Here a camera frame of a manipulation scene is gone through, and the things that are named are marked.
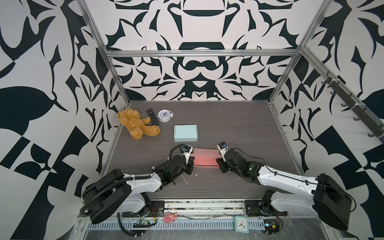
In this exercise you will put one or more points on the green square clock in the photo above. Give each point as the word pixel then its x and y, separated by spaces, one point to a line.
pixel 241 224

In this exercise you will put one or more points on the pink paper boxes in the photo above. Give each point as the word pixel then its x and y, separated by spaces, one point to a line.
pixel 206 158

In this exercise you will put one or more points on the pink small toy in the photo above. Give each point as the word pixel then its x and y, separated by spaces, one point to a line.
pixel 170 217

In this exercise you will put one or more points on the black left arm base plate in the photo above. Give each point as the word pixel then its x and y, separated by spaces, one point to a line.
pixel 155 208

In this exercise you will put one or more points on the black wall hook rail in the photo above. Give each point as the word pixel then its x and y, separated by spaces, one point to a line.
pixel 354 103

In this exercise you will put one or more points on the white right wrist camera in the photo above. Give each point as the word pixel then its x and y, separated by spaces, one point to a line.
pixel 223 149

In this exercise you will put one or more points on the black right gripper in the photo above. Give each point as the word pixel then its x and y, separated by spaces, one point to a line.
pixel 221 163

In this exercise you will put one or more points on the black remote control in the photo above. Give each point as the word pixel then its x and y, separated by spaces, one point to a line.
pixel 153 117

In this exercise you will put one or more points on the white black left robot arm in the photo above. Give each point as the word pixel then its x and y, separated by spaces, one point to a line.
pixel 118 193

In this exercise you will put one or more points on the white slotted cable duct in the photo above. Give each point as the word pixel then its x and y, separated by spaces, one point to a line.
pixel 183 224

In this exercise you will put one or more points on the light blue paper box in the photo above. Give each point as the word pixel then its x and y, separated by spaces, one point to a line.
pixel 185 133

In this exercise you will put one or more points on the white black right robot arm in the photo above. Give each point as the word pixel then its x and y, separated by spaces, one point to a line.
pixel 321 196

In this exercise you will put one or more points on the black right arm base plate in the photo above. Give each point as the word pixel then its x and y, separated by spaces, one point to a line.
pixel 258 207

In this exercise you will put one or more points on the brown teddy bear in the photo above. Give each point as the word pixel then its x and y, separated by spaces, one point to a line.
pixel 136 126

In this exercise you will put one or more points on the small electronics board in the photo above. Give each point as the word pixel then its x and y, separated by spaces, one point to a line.
pixel 272 226

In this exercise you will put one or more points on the white round alarm clock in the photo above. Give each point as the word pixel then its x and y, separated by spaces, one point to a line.
pixel 165 115

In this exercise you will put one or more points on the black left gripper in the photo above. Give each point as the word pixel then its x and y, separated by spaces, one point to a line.
pixel 189 165

